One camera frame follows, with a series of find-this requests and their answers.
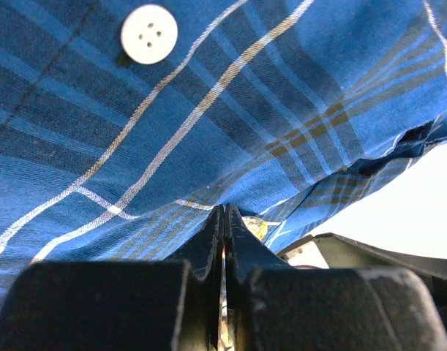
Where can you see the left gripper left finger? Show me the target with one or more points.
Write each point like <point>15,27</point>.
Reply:
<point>171,304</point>

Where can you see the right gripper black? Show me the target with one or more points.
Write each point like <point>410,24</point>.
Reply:
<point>341,252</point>

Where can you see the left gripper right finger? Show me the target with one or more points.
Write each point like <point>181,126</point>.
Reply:
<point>277,306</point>

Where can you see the amber round brooch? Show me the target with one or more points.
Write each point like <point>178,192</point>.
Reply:
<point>257,226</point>

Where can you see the blue plaid shirt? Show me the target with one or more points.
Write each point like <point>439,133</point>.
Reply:
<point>123,123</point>

